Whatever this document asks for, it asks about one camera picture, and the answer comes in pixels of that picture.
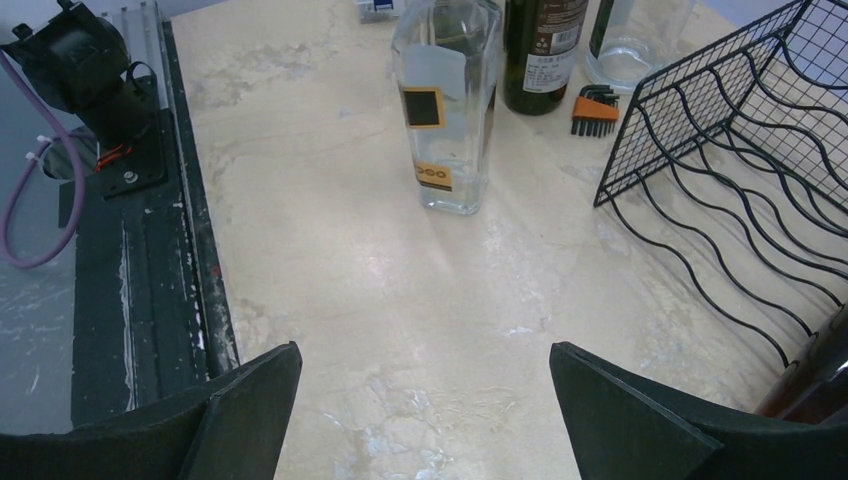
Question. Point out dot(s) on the red bottle gold cap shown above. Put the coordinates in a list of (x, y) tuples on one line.
[(813, 389)]

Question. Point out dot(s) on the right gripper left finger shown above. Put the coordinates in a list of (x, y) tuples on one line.
[(231, 427)]

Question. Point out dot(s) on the black wire wine rack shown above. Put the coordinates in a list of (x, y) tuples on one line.
[(731, 167)]

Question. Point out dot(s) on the clear plastic organizer box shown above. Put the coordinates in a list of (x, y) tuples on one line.
[(375, 11)]

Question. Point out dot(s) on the dark bottle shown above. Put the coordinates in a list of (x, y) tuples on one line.
[(446, 60), (540, 43)]

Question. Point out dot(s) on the orange hex key set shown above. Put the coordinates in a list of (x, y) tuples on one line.
[(595, 112)]

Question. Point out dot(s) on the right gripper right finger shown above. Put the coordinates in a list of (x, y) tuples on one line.
[(625, 426)]

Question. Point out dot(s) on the clear glass bottle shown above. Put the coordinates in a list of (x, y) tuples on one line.
[(632, 39)]

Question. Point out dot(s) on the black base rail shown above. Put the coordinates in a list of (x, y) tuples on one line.
[(151, 317)]

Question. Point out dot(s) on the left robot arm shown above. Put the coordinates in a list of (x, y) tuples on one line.
[(79, 63)]

